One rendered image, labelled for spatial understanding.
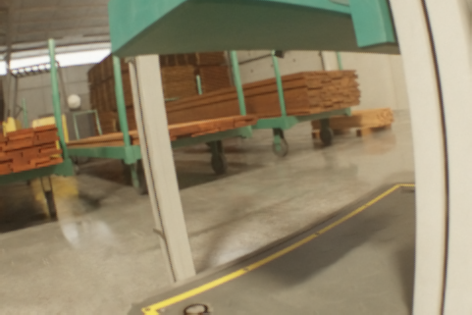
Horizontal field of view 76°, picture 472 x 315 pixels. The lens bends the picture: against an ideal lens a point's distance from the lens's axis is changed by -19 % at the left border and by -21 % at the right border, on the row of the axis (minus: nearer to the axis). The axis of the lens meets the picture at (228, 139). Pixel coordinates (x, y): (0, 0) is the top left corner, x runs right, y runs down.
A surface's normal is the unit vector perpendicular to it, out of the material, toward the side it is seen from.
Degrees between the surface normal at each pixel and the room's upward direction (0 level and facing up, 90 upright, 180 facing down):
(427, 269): 90
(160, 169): 90
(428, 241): 90
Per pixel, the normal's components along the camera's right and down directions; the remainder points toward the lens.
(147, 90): 0.59, -0.03
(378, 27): -0.79, 0.17
